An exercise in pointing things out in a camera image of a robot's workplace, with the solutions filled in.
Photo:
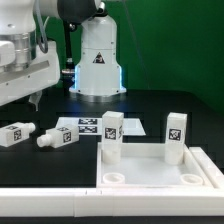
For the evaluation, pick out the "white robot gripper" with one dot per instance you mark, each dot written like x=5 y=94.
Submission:
x=43 y=72

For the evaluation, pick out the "white square table top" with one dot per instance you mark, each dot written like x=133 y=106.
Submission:
x=142 y=165

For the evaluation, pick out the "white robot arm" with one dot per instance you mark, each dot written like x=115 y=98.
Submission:
x=29 y=61

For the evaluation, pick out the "paper sheet with markers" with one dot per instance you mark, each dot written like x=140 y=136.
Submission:
x=93 y=126

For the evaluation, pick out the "white L-shaped fence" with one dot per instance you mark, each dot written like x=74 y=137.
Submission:
x=156 y=201

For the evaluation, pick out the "black camera on stand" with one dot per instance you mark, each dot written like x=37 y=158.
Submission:
x=69 y=69

